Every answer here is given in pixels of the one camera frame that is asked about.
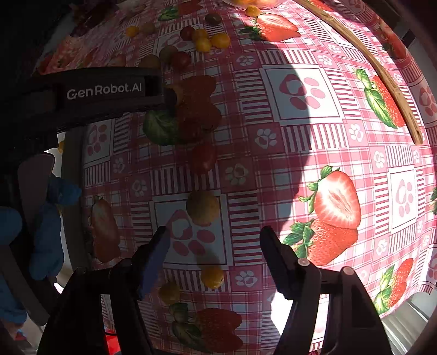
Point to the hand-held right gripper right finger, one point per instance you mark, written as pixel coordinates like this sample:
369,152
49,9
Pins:
280,269

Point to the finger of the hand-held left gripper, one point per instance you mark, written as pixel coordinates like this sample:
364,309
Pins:
169,98

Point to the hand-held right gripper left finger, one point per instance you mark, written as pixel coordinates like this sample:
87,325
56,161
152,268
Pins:
153,263

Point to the large yellow green tomato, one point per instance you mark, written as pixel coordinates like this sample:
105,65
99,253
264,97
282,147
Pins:
202,208

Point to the clear glass bowl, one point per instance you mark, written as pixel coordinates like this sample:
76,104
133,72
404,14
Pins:
239,2

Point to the person's left hand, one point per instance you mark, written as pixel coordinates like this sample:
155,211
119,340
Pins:
47,222

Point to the yellow green cherry tomato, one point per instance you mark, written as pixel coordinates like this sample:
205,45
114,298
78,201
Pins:
169,293

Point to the olive green cherry tomato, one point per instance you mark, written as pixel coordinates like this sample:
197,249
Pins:
148,27
149,62

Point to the dark red cherry tomato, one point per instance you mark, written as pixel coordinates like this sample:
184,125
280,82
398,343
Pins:
187,33

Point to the orange yellow cherry tomato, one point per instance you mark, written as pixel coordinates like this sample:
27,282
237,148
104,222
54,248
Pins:
199,34

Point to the dark brown cherry tomato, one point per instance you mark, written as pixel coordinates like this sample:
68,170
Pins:
213,17

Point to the strawberry print plaid tablecloth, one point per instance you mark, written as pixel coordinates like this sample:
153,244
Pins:
307,153

